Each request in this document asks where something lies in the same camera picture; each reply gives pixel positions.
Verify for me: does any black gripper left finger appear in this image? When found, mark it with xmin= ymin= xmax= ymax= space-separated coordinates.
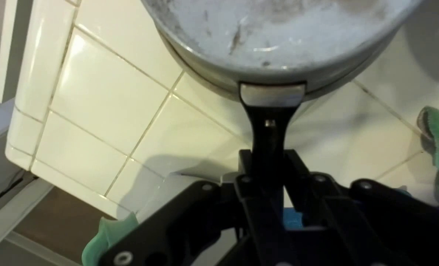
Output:
xmin=98 ymin=149 xmax=299 ymax=266

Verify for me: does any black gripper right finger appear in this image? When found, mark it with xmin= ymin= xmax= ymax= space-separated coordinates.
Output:
xmin=283 ymin=149 xmax=439 ymax=266

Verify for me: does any silver pot with black handle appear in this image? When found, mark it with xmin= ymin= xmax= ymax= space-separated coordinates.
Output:
xmin=139 ymin=0 xmax=425 ymax=208

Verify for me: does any blue cardboard box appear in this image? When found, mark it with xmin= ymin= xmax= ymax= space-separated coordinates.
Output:
xmin=283 ymin=207 xmax=305 ymax=232

